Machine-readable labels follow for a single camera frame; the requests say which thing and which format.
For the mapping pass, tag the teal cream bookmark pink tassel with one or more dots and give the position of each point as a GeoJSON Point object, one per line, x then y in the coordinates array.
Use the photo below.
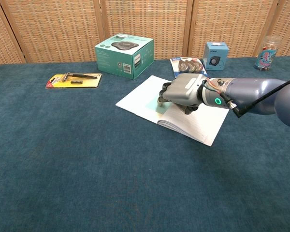
{"type": "Point", "coordinates": [152, 106]}

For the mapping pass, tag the white notebook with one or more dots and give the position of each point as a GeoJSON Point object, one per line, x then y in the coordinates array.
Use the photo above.
{"type": "Point", "coordinates": [198, 125]}

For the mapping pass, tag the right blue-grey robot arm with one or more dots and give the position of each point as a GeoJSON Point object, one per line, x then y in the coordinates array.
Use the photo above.
{"type": "Point", "coordinates": [251, 93]}

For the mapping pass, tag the teal speakerphone carton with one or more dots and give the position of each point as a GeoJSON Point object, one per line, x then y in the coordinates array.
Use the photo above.
{"type": "Point", "coordinates": [116, 62]}

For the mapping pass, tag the clear jar with colourful label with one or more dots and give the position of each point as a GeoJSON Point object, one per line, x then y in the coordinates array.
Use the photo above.
{"type": "Point", "coordinates": [267, 58]}

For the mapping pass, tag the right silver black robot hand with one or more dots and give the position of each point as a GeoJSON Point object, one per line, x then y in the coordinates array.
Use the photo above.
{"type": "Point", "coordinates": [183, 90]}

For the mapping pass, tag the small blue speaker box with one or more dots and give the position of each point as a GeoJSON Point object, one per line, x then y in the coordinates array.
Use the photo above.
{"type": "Point", "coordinates": [216, 60]}

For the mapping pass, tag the blue correction tape blister pack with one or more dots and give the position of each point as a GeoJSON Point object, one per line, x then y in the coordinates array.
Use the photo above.
{"type": "Point", "coordinates": [187, 66]}

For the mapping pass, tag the yellow razor blister pack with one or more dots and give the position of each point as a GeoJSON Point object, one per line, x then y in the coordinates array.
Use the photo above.
{"type": "Point", "coordinates": [87, 83]}

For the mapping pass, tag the wicker folding screen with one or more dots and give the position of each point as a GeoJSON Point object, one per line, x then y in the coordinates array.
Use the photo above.
{"type": "Point", "coordinates": [62, 29]}

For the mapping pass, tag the teal carpet table mat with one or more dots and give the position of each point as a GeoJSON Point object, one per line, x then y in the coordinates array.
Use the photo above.
{"type": "Point", "coordinates": [62, 157]}

